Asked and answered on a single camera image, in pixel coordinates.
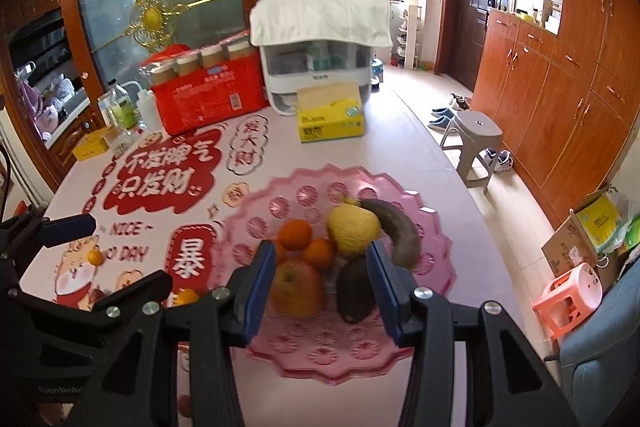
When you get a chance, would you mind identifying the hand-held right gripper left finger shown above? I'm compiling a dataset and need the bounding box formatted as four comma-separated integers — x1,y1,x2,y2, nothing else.
70,241,278,427

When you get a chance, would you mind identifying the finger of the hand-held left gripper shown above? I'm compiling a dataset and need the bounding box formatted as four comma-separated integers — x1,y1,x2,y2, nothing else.
0,214,97,258
95,271,173,323

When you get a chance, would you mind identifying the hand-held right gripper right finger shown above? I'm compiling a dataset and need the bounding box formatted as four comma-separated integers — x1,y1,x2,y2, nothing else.
367,241,583,427

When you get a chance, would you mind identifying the dark avocado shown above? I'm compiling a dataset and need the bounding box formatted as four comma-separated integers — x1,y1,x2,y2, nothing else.
336,254,377,325

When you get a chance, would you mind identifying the red apple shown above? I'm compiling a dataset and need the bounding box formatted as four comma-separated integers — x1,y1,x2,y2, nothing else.
270,259,326,319

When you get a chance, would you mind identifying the dark overripe banana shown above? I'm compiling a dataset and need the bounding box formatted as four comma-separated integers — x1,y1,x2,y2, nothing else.
361,199,423,270

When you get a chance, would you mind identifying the yellow round fruit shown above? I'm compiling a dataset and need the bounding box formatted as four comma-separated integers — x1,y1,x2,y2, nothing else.
327,199,382,257

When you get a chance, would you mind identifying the pink plastic fruit plate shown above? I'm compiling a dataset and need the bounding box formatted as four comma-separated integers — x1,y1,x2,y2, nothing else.
207,163,458,380

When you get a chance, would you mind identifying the flat yellow box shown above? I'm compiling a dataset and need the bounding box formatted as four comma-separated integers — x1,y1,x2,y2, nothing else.
72,129,118,162

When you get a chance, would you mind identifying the ribbed glass cup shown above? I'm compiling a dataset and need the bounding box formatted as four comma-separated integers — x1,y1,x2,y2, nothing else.
107,127,133,155

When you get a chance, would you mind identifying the clear glass bottle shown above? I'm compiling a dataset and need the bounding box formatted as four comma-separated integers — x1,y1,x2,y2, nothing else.
107,79,138,130

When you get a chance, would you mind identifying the white plastic bottle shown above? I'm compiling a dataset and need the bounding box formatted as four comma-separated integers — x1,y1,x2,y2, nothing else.
135,89,162,130

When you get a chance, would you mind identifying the printed cartoon tablecloth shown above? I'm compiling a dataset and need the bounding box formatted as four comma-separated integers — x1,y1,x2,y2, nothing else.
15,82,526,427

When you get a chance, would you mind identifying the wooden display cabinet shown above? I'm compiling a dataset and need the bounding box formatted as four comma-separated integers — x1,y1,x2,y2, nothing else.
0,0,106,188

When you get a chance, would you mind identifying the pair of sneakers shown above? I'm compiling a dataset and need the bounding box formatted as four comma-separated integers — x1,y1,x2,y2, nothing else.
482,148,513,174

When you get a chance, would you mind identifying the grey plastic stool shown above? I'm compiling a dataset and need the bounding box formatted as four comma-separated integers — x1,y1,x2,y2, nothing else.
440,111,505,194

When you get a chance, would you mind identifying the yellow tissue box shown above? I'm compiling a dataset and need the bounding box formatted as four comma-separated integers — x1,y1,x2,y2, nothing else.
296,83,365,144

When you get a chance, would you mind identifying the open cardboard box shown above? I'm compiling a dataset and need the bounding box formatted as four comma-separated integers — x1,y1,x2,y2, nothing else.
541,187,631,293

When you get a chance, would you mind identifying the pink plastic stool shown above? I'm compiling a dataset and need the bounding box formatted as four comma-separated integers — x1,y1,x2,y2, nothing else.
532,263,603,340

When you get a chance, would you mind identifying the red drink carton pack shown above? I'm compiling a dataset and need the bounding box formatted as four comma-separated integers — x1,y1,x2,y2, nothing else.
140,37,271,136

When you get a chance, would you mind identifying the blue armchair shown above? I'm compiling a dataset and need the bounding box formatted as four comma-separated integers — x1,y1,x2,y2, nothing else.
557,267,640,427

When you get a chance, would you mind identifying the yellow paper pack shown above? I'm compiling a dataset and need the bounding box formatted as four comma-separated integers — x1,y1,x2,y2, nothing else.
577,196,621,240

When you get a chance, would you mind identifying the white countertop appliance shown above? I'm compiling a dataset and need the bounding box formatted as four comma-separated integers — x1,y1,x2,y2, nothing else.
260,39,376,115

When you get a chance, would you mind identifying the white shoe rack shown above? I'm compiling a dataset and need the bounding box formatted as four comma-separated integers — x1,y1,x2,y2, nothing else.
397,0,426,70

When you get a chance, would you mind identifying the white towel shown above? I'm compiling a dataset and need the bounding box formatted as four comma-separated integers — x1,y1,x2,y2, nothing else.
249,0,393,48

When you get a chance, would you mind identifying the dark entry door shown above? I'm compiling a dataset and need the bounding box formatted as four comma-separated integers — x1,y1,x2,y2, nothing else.
435,0,496,92

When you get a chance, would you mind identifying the wooden wall cupboard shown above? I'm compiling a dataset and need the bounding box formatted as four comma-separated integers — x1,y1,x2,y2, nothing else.
470,0,640,228

